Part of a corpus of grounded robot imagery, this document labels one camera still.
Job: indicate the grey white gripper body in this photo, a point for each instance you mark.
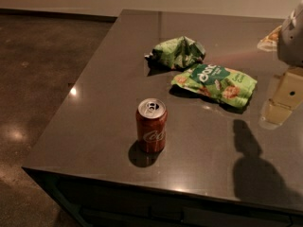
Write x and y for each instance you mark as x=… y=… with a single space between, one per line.
x=292 y=44

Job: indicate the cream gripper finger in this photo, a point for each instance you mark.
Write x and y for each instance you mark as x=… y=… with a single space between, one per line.
x=285 y=94

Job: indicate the green jalapeno chip bag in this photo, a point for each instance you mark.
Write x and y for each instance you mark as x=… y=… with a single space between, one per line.
x=177 y=54

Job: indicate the yellow snack bag at edge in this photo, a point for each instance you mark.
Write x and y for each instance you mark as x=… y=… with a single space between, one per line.
x=269 y=42

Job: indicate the green snack bag with logo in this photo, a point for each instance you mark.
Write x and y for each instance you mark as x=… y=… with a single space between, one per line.
x=222 y=84

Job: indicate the red coke can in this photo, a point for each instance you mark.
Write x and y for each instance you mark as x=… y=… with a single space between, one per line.
x=151 y=118

